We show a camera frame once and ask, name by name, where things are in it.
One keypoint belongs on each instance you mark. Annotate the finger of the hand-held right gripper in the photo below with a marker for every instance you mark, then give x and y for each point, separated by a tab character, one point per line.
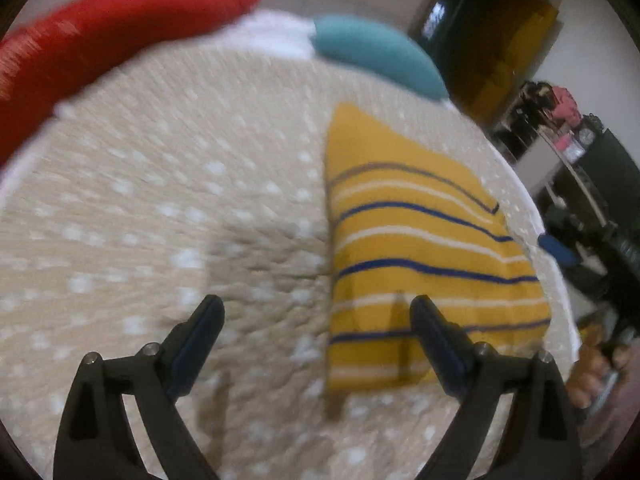
557	250

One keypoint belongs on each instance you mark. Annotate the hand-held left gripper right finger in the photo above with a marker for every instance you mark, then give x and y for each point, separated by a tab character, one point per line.
439	351

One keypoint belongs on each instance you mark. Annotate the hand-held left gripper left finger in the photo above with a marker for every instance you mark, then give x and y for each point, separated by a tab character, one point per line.
195	346

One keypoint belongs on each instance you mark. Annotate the yellow striped shirt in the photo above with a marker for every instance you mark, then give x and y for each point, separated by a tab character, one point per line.
400	240

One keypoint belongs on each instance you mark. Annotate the person's right hand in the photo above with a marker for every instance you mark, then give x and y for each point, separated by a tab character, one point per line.
587	375

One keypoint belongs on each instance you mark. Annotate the white shelf unit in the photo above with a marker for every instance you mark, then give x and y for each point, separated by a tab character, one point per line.
540	160

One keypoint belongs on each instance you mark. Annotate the pink box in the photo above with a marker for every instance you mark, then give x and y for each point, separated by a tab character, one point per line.
572	144

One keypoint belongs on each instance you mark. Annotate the beige dotted quilt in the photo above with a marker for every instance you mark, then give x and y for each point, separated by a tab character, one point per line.
150	235

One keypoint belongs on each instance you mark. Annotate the pink cloth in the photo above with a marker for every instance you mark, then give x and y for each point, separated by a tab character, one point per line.
565	102

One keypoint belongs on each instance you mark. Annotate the teal pillow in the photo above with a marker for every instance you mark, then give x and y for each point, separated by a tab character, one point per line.
380	52

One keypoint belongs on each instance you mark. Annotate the red blanket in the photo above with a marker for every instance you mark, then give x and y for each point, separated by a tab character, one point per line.
100	35

